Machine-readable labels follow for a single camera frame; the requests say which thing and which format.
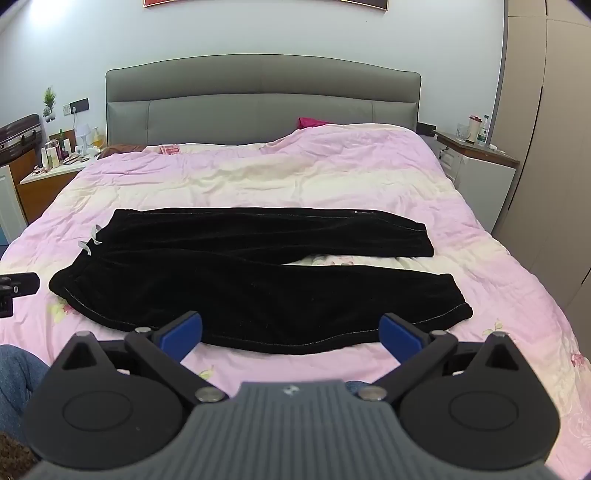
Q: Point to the brown cloth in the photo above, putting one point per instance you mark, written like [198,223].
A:
[121,148]

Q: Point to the beige wardrobe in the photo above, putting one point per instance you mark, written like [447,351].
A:
[554,138]

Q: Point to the dark brown suitcase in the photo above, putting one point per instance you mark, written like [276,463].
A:
[16,136]

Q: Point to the brown rug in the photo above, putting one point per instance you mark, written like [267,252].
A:
[14,457]

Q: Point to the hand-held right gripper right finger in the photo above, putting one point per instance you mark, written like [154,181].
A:
[400,336]

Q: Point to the grey upholstered headboard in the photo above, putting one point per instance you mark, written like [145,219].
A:
[258,92]

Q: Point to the yellow bottle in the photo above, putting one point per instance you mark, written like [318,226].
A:
[96,138]

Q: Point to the person's jeans leg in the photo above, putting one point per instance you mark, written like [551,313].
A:
[18,387]

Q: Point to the small potted plant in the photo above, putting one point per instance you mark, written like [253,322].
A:
[49,99]

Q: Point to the group of cosmetic bottles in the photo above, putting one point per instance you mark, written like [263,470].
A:
[55,152]

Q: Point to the white table lamp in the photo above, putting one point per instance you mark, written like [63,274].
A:
[82,136]

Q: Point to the pink floral blanket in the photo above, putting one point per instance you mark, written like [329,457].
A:
[323,184]

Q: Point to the black wall socket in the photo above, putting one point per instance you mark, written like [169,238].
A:
[76,106]

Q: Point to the clear drinking glass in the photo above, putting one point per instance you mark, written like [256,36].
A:
[461,133]

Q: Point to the black pants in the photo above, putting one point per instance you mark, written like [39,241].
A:
[231,277]

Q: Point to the red patterned pillow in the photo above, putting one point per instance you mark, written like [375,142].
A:
[169,149]

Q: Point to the clear plastic bottle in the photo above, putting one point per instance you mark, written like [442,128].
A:
[484,131]

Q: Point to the magenta cloth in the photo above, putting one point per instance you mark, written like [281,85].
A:
[313,122]

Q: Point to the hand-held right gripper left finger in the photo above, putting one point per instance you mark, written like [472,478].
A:
[181,333]

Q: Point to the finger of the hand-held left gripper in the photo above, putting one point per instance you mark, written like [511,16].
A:
[21,284]

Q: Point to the white nightstand with wooden top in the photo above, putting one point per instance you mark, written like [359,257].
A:
[480,177]

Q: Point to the white jar with red lid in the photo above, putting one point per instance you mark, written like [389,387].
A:
[473,130]

